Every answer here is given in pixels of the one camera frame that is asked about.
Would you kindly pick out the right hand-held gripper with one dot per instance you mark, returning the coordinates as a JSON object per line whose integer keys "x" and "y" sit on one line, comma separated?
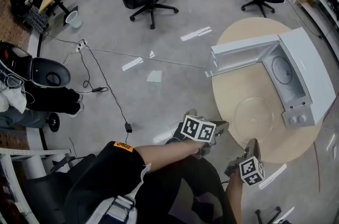
{"x": 251, "y": 171}

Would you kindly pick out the small black wheel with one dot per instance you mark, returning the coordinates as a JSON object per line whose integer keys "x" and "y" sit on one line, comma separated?
{"x": 53, "y": 122}

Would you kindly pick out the white microwave oven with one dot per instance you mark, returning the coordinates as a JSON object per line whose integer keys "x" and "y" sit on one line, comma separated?
{"x": 304, "y": 58}

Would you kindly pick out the person's left forearm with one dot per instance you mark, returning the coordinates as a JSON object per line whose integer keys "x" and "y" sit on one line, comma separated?
{"x": 169, "y": 156}

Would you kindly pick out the black device with screen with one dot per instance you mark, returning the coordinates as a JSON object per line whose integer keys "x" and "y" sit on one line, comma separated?
{"x": 14, "y": 58}

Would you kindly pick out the grey speckled fabric bag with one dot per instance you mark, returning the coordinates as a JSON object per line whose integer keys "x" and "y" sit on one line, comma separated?
{"x": 35, "y": 19}

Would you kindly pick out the person's black printed shirt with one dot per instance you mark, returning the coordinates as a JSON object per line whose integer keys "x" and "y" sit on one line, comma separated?
{"x": 111, "y": 164}

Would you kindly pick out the clear glass turntable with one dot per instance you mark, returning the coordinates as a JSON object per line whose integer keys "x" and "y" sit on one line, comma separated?
{"x": 254, "y": 117}

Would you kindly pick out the person's right forearm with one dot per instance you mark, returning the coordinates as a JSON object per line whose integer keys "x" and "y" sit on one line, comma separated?
{"x": 234, "y": 199}

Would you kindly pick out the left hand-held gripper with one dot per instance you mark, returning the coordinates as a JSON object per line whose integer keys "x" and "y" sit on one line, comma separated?
{"x": 197, "y": 129}

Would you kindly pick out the white power strip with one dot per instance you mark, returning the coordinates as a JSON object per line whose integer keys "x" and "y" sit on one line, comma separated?
{"x": 80, "y": 46}

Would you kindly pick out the white metal desk frame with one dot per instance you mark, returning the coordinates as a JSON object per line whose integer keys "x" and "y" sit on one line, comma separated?
{"x": 16, "y": 151}

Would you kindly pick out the white waste bin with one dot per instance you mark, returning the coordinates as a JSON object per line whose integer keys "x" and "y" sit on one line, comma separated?
{"x": 74, "y": 20}

